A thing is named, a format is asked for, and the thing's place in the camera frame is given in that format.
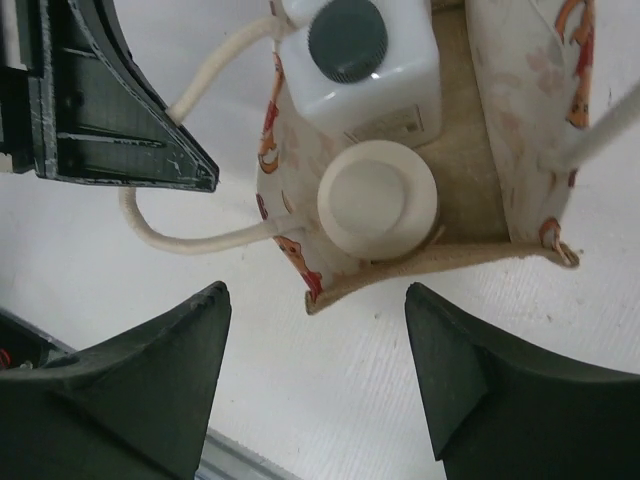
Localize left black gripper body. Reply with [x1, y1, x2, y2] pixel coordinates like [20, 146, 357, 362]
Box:
[1, 1, 50, 174]

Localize white bottle grey cap front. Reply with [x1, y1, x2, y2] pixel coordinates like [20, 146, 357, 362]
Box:
[279, 1, 442, 148]

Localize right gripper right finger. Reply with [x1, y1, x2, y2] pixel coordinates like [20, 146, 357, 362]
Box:
[405, 283, 639, 479]

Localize brown canvas bag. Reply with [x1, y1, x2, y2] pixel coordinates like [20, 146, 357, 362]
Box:
[118, 0, 640, 317]

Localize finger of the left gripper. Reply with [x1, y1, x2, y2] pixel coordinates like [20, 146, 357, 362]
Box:
[27, 1, 219, 192]

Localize cream wide-cap bottle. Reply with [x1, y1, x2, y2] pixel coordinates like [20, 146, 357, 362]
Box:
[316, 140, 439, 261]

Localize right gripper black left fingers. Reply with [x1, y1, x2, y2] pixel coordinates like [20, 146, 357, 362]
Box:
[1, 282, 231, 479]

